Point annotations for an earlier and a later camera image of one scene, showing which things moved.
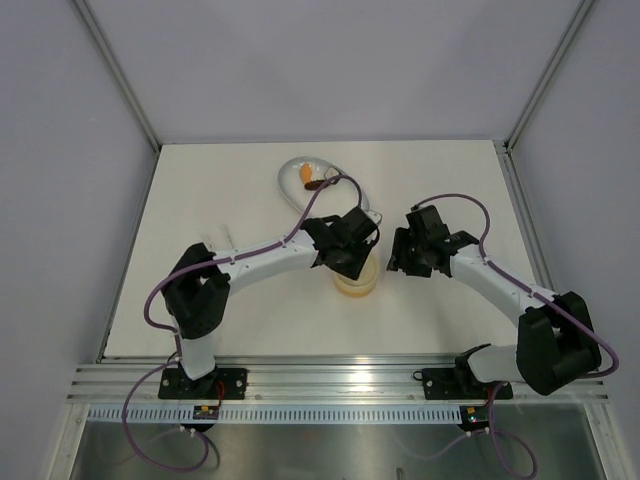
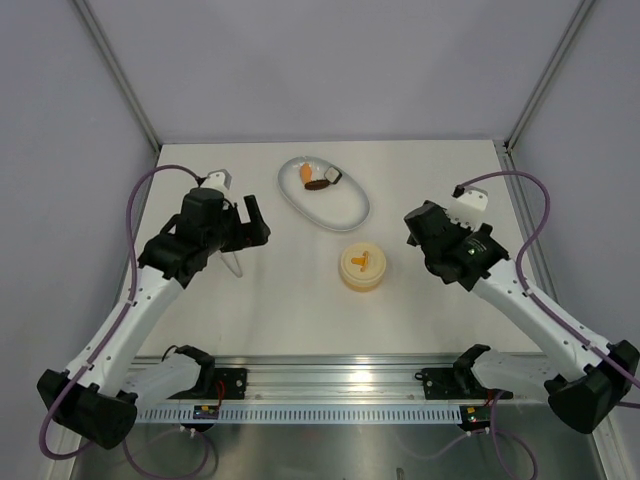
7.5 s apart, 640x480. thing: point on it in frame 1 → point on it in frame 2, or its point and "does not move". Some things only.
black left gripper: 353,270 → 249,234
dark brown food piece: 313,185 does not move
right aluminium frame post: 547,75 does not move
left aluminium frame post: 118,73 does not move
